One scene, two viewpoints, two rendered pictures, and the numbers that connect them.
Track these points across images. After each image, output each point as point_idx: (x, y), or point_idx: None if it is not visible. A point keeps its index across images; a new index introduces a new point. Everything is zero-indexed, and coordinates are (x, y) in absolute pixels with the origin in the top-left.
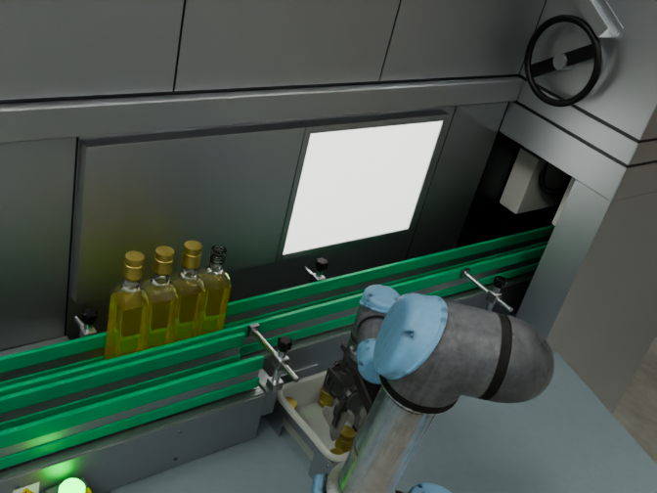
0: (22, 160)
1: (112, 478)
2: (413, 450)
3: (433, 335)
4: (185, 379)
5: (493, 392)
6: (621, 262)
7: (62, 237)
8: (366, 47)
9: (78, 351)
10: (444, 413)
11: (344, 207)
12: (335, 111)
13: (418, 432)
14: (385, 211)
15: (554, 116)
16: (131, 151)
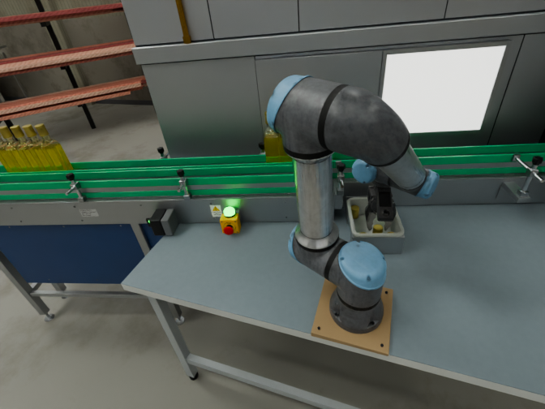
0: (232, 69)
1: (255, 216)
2: (315, 195)
3: (284, 92)
4: (285, 174)
5: (323, 138)
6: None
7: (256, 109)
8: None
9: (256, 161)
10: (465, 241)
11: (421, 108)
12: (405, 39)
13: (309, 180)
14: (457, 114)
15: None
16: (276, 62)
